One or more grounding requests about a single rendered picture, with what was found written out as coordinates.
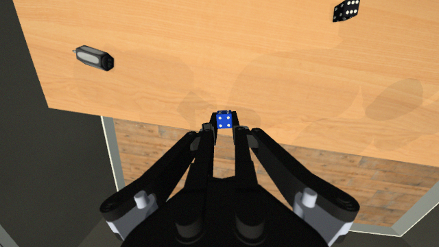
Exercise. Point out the black die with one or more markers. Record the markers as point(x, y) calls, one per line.
point(345, 10)

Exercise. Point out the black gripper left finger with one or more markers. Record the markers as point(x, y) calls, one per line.
point(128, 207)

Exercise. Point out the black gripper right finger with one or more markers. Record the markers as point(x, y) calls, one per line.
point(326, 208)

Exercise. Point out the blue die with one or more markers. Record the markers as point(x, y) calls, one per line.
point(224, 119)

